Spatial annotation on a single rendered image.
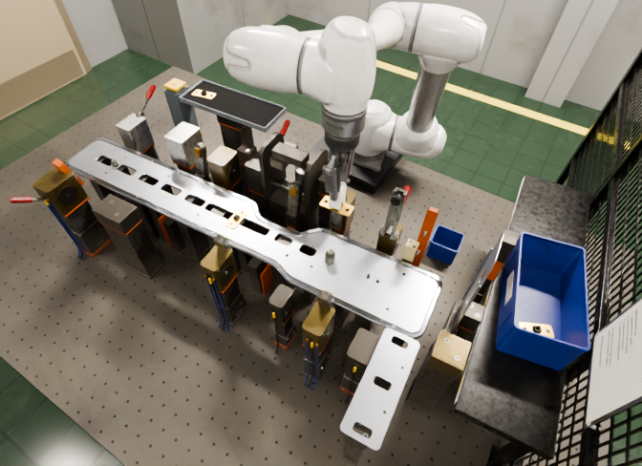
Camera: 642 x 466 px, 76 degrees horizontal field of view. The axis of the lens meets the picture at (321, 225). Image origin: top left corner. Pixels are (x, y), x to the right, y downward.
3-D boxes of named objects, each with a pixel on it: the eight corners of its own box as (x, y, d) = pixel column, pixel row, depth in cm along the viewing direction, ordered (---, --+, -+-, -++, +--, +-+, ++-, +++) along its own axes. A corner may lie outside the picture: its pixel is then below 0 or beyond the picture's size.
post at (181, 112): (188, 175, 189) (161, 90, 155) (199, 165, 193) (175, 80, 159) (202, 180, 187) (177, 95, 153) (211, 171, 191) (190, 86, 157)
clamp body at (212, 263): (213, 326, 142) (190, 270, 115) (233, 299, 149) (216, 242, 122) (228, 334, 141) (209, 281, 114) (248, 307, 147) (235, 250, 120)
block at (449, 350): (404, 400, 128) (431, 355, 100) (413, 377, 132) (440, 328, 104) (429, 413, 125) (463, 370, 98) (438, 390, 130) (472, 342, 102)
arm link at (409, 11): (370, -2, 110) (419, 7, 108) (380, -9, 125) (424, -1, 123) (361, 50, 118) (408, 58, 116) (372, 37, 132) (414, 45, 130)
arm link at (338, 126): (312, 108, 79) (312, 133, 84) (355, 122, 77) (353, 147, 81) (334, 85, 85) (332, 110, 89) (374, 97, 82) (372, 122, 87)
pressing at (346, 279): (54, 170, 148) (52, 167, 147) (102, 136, 161) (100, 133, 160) (419, 345, 109) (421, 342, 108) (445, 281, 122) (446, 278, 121)
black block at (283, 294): (268, 351, 137) (261, 309, 114) (284, 327, 143) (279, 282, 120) (282, 358, 136) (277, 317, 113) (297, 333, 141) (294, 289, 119)
